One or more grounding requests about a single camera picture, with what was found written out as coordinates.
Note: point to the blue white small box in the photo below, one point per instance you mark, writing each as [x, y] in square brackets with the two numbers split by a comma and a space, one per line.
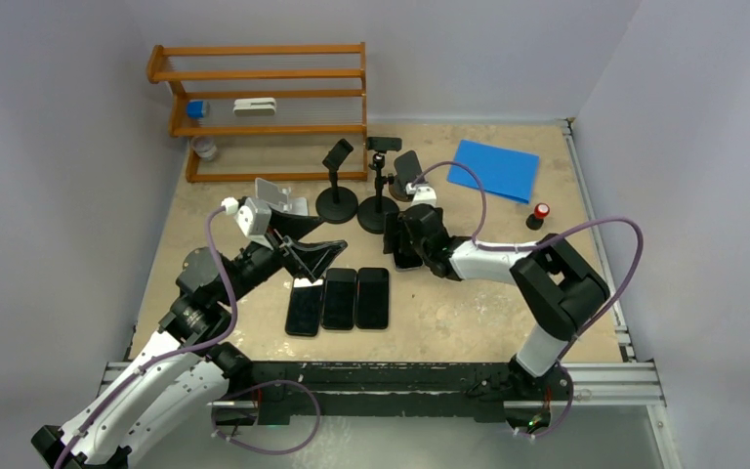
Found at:
[197, 109]

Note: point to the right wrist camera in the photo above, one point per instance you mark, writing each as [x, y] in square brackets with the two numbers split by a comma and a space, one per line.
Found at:
[421, 194]

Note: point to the black phone from silver stand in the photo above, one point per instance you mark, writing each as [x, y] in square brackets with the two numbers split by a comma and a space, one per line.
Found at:
[304, 308]

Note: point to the red black button knob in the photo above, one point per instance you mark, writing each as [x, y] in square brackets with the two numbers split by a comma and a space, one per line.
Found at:
[536, 219]

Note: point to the small clear plastic jar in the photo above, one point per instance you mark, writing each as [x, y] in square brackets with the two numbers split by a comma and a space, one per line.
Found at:
[204, 147]

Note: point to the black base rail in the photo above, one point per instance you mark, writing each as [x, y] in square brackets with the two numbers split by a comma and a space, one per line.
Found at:
[270, 393]

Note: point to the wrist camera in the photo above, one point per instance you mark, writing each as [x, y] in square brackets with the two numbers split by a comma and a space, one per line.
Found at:
[421, 194]
[252, 215]

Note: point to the black tall round-base stand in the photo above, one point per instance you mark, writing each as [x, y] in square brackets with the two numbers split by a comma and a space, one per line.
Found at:
[371, 212]

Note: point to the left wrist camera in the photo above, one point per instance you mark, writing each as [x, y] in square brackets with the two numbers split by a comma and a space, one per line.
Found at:
[252, 215]

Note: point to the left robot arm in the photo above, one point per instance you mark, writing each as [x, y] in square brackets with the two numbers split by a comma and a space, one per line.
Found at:
[188, 360]

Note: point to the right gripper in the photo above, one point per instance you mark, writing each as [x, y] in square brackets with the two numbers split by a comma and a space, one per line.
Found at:
[395, 225]

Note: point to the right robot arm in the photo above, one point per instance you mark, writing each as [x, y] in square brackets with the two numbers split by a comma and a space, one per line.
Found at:
[561, 289]

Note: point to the orange wooden rack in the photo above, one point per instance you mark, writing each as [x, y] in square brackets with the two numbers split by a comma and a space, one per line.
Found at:
[264, 91]

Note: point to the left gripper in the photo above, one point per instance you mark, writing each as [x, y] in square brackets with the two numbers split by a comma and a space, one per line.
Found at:
[311, 258]

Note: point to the silver folding phone stand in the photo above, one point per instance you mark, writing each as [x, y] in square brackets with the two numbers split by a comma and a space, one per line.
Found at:
[280, 199]

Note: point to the blue foam mat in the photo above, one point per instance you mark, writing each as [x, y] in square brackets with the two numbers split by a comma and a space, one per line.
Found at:
[505, 172]

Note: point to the white flat device on rack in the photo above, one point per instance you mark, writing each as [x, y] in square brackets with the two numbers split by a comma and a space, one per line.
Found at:
[265, 106]

